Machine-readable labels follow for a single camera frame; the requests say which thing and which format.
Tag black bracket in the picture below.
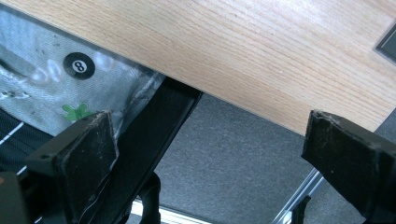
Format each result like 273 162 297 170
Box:
290 195 312 224
137 172 162 224

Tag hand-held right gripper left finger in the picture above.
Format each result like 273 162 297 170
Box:
24 109 120 224

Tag grey printed pants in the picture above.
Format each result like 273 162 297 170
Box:
0 5 166 138

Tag black cloth with white stripes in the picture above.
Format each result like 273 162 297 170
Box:
0 107 54 175

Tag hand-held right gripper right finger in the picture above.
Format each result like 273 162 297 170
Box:
301 108 396 224

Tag dark framed flat object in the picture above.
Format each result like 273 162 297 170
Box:
375 23 396 65

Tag black bar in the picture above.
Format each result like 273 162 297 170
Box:
92 77 205 224

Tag silver metal rail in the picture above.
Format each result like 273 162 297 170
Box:
272 167 325 224
130 200 213 224

